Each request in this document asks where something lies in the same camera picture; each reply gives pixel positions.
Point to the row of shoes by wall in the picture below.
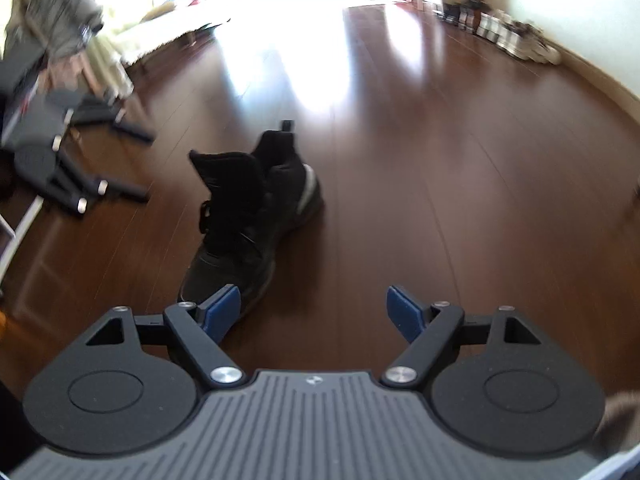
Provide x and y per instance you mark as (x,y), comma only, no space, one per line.
(500,30)

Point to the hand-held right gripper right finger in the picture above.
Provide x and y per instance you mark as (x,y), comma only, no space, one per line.
(404,316)

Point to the wooden chair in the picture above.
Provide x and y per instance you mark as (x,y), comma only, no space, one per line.
(67,72)

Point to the bed with light sheet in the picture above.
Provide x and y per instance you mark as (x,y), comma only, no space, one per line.
(160,30)

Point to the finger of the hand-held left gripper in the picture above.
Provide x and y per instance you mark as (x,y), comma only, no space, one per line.
(115,117)
(95,192)

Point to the cream cloth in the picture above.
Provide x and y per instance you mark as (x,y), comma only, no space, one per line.
(110,70)

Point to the tan fuzzy cloth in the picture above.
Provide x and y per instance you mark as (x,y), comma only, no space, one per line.
(620,425)

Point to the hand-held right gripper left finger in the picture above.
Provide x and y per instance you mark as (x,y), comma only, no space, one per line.
(225,311)

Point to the white metal frame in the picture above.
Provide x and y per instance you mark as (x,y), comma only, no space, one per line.
(22,225)

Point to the black low sneaker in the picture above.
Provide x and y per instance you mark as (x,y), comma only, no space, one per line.
(240,220)

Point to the grey jacket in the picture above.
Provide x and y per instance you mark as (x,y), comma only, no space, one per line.
(60,5)

